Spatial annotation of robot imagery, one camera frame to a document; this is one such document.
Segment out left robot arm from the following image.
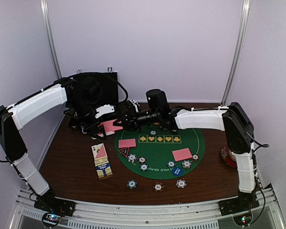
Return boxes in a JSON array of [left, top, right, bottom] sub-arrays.
[[0, 77, 106, 212]]

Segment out black red triangular button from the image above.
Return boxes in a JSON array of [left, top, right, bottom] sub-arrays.
[[117, 147, 130, 158]]

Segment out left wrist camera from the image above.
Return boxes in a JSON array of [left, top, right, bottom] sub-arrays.
[[95, 104, 115, 119]]

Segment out pink backed card deck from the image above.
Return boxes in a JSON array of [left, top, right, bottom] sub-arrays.
[[99, 119, 123, 135]]

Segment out aluminium front rail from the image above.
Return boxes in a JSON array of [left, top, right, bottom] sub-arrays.
[[7, 188, 286, 229]]

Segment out blue yellow card box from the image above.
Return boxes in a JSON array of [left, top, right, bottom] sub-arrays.
[[96, 163, 113, 178]]

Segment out ace of spades card pack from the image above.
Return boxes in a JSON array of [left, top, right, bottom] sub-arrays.
[[91, 143, 108, 166]]

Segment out pink cards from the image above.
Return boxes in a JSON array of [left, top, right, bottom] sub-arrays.
[[172, 148, 192, 162], [118, 138, 136, 148]]

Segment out right aluminium frame post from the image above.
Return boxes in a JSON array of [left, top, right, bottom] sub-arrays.
[[220, 0, 251, 105]]

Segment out blue green chip stack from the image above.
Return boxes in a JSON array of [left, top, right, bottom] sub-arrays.
[[127, 180, 137, 189]]

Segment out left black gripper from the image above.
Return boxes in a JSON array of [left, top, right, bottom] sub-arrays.
[[68, 96, 107, 140]]

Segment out blue small blind button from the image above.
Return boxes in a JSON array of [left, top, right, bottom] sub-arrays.
[[172, 167, 184, 177]]

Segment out black poker chip case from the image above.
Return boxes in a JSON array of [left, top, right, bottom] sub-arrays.
[[66, 72, 119, 129]]

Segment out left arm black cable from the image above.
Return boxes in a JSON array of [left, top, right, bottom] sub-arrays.
[[69, 73, 129, 105]]

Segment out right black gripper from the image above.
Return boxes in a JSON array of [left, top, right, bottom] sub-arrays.
[[114, 105, 161, 133]]

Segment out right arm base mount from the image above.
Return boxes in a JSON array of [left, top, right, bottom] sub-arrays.
[[218, 197, 259, 216]]

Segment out red black 100 chip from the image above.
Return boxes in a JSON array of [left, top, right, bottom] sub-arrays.
[[138, 156, 147, 164]]

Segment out left aluminium frame post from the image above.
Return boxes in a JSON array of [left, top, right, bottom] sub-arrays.
[[40, 0, 65, 83]]

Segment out blue pink chips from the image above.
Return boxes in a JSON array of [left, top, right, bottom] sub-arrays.
[[182, 160, 192, 168], [127, 154, 137, 163]]

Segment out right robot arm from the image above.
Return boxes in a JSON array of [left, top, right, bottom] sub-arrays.
[[113, 89, 256, 211]]

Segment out red black chip stack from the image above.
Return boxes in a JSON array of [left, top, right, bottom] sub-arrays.
[[153, 182, 163, 192]]

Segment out round green poker mat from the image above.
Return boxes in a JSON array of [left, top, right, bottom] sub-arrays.
[[114, 124, 205, 180]]

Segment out blue pink chip stack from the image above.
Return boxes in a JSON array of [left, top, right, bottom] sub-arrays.
[[176, 179, 187, 188]]

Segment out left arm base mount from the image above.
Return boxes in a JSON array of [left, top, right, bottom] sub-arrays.
[[34, 194, 76, 217]]

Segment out aluminium frame post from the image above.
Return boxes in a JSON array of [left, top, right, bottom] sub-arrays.
[[40, 0, 65, 83], [220, 0, 251, 105]]

